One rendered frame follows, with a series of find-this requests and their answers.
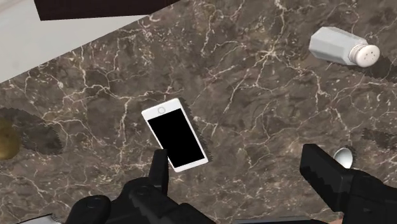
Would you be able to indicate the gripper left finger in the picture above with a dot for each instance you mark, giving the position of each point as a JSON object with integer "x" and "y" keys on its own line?
{"x": 155, "y": 198}

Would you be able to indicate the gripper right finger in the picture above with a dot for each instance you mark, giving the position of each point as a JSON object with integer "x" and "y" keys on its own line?
{"x": 341, "y": 186}

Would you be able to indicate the silver spoon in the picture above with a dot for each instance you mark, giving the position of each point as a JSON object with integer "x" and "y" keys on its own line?
{"x": 343, "y": 156}

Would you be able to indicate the white smartphone with black screen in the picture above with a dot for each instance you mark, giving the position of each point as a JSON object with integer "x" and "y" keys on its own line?
{"x": 175, "y": 135}

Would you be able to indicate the white flat object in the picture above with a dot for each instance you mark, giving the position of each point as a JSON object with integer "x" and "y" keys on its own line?
{"x": 38, "y": 220}

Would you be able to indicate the white salt shaker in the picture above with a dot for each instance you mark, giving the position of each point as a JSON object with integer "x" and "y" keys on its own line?
{"x": 341, "y": 46}

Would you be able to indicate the brown round potato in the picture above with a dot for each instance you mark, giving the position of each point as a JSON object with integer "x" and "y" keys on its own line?
{"x": 7, "y": 141}

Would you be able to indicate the dark robot stand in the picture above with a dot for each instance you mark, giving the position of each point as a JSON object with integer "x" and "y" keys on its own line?
{"x": 93, "y": 7}

